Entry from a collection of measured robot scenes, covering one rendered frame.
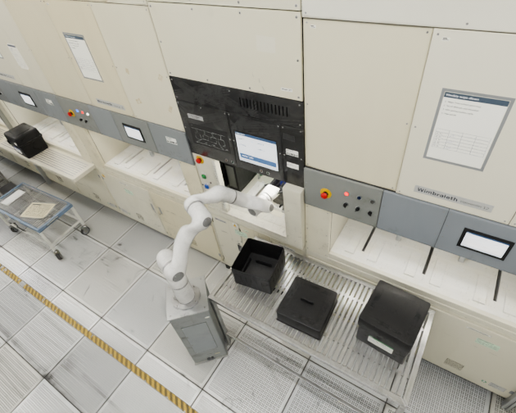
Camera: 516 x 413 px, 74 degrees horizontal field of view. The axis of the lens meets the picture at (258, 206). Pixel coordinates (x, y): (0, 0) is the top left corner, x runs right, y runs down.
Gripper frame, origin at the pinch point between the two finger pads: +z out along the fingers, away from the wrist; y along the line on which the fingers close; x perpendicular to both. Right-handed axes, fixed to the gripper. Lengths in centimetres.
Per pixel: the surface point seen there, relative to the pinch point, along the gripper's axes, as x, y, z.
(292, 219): -4.6, 23.6, -20.4
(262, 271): -43, 11, -44
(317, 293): -34, 54, -44
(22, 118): -21, -342, -26
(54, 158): -39, -260, -44
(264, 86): 80, 8, -16
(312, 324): -34, 62, -64
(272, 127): 57, 11, -16
